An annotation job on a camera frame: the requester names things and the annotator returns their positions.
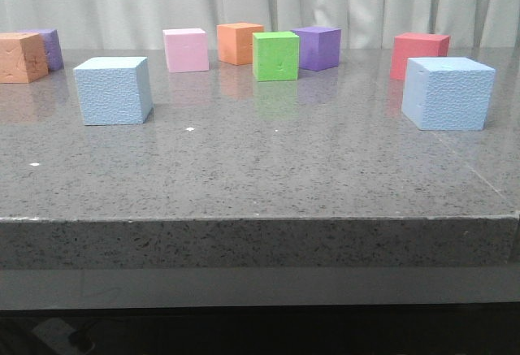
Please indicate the purple foam cube left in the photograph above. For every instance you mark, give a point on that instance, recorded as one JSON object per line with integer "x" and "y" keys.
{"x": 52, "y": 46}

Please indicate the pink foam cube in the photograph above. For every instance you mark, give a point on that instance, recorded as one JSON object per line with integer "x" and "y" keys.
{"x": 186, "y": 49}

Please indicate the green foam cube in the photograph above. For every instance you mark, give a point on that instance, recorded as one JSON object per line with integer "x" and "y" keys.
{"x": 275, "y": 55}

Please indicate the light blue dented foam cube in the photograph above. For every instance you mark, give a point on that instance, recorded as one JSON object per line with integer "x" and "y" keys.
{"x": 447, "y": 93}

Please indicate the dented orange foam cube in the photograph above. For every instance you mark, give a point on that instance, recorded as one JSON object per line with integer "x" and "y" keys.
{"x": 23, "y": 57}

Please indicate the red foam cube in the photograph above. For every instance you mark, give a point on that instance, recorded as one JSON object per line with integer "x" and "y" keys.
{"x": 415, "y": 44}

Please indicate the purple foam cube centre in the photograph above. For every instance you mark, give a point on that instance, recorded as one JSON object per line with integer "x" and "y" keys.
{"x": 319, "y": 47}

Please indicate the smooth orange foam cube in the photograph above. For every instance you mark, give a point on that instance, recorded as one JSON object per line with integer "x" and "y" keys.
{"x": 235, "y": 42}

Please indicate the white pleated curtain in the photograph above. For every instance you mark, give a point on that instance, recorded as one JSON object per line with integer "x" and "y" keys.
{"x": 138, "y": 24}

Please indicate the purple foam cube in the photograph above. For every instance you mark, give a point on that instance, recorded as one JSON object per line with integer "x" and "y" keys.
{"x": 52, "y": 46}
{"x": 319, "y": 47}

